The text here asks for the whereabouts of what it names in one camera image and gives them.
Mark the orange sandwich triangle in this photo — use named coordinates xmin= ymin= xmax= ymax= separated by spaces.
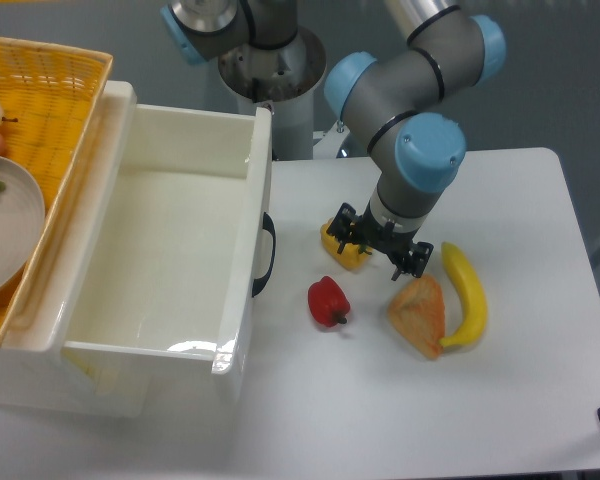
xmin=387 ymin=274 xmax=445 ymax=360

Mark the black drawer handle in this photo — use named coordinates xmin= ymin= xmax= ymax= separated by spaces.
xmin=251 ymin=212 xmax=277 ymax=298

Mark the red bell pepper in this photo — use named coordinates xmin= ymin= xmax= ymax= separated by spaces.
xmin=307 ymin=276 xmax=350 ymax=328

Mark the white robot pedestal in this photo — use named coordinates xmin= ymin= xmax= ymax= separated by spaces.
xmin=218 ymin=27 xmax=327 ymax=160

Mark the yellow banana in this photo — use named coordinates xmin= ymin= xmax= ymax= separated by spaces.
xmin=439 ymin=242 xmax=488 ymax=348

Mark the white drawer cabinet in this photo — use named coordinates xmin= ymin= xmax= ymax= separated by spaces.
xmin=0 ymin=81 xmax=148 ymax=417

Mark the yellow bell pepper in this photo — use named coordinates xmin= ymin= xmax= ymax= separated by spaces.
xmin=320 ymin=218 xmax=373 ymax=271

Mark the grey round plate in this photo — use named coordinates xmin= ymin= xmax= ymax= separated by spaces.
xmin=0 ymin=157 xmax=45 ymax=290

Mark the yellow woven basket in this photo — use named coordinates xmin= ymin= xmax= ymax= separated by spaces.
xmin=0 ymin=37 xmax=113 ymax=346

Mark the white mounting bracket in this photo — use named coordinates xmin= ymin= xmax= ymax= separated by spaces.
xmin=313 ymin=120 xmax=365 ymax=160

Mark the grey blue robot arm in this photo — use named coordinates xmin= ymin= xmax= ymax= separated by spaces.
xmin=160 ymin=1 xmax=507 ymax=277

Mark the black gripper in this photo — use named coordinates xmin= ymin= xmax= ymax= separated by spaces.
xmin=327 ymin=203 xmax=434 ymax=281

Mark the white open drawer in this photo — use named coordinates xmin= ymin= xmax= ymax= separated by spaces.
xmin=66 ymin=105 xmax=272 ymax=404

